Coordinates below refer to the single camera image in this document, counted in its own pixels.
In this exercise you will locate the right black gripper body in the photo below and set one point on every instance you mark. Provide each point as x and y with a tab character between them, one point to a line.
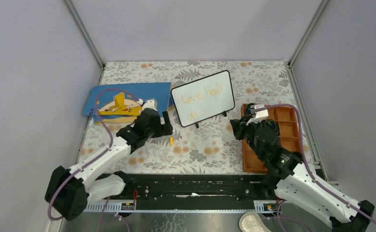
248	129

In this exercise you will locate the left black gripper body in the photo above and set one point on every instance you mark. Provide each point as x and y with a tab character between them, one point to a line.
156	132

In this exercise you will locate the small black-framed whiteboard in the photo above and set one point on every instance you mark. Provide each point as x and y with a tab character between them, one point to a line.
203	98

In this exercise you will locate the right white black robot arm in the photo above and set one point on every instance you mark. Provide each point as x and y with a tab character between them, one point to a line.
290	179

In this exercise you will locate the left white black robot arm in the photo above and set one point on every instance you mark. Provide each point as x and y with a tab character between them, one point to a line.
71	190

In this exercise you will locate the rolled dark tie top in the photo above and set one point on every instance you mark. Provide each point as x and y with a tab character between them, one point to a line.
249	110

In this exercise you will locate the rolled dark tie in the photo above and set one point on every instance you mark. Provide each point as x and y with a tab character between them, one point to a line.
249	110
272	125

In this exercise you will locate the rolled dark tie right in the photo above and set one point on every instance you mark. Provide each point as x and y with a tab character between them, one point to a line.
272	125

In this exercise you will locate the blue cartoon print cloth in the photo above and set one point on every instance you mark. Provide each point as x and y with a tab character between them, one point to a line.
122	103

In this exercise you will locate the orange wooden compartment tray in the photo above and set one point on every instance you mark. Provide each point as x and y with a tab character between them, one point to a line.
285	119

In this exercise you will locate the grey speckled oval object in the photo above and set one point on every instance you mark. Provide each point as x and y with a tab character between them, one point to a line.
252	222

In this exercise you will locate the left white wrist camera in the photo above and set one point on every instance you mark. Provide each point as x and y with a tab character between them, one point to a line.
148	104

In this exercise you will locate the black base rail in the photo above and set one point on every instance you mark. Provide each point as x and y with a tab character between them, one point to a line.
195	192

